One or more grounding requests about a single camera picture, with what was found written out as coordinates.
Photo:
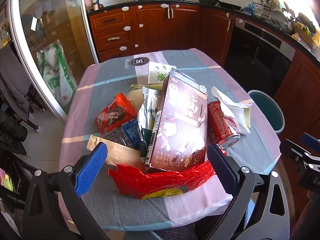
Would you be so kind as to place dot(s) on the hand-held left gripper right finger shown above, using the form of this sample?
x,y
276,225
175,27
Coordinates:
x,y
222,170

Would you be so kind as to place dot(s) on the black wok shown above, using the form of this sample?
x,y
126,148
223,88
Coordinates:
x,y
212,1

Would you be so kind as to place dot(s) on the clear water bottle blue label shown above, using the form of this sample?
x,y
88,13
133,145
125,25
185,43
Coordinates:
x,y
130,132

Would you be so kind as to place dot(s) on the dark grey fabric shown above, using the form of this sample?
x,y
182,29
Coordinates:
x,y
175,233

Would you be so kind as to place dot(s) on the brown paper bag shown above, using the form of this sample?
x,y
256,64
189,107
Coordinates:
x,y
117,153

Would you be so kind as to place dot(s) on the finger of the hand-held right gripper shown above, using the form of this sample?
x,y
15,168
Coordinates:
x,y
295,151
311,141

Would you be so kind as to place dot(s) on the green corn husks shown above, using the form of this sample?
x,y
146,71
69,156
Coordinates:
x,y
135,88

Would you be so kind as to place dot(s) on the green and white plastic bag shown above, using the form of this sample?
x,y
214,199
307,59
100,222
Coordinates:
x,y
56,80

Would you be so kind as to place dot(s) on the yellow green toy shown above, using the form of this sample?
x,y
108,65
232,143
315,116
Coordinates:
x,y
303,30

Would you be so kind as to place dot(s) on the grey teal trash bin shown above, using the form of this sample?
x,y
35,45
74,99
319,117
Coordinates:
x,y
267,110

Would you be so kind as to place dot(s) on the black built-in oven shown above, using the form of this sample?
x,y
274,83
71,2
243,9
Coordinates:
x,y
255,55

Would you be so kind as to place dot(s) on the red foil bag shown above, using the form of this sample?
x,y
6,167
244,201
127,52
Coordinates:
x,y
140,180

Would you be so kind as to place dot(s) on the tan peeled coconut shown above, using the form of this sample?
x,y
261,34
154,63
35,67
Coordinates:
x,y
133,96

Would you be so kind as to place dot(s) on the brown biscuit box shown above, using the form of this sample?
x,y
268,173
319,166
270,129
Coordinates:
x,y
180,120

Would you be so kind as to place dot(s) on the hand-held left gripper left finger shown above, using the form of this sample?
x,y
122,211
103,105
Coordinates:
x,y
92,167

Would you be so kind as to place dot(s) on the yellow sticky notes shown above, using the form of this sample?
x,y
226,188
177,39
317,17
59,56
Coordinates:
x,y
6,183

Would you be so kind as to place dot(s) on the black jacket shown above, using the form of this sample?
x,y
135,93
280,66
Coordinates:
x,y
12,132

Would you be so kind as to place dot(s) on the white napkin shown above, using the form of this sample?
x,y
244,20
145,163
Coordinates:
x,y
235,110

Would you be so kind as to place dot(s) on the dark green wrapper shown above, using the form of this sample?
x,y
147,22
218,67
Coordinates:
x,y
145,140

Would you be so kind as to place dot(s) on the red soda can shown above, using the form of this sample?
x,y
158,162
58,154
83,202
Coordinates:
x,y
220,125

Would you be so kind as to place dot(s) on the white paper cup green print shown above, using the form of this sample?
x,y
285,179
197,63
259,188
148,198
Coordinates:
x,y
157,72

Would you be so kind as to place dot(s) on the silver foil wrapper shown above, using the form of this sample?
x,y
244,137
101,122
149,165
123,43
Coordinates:
x,y
147,110

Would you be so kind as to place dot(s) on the small white bottle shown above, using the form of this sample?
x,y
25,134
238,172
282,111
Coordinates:
x,y
96,3

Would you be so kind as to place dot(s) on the glass sliding door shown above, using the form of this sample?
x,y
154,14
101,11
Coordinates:
x,y
50,30

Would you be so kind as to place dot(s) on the wooden kitchen cabinets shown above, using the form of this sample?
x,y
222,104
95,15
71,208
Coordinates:
x,y
150,22

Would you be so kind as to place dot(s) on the orange snack packet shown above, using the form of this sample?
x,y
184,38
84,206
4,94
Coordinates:
x,y
112,115

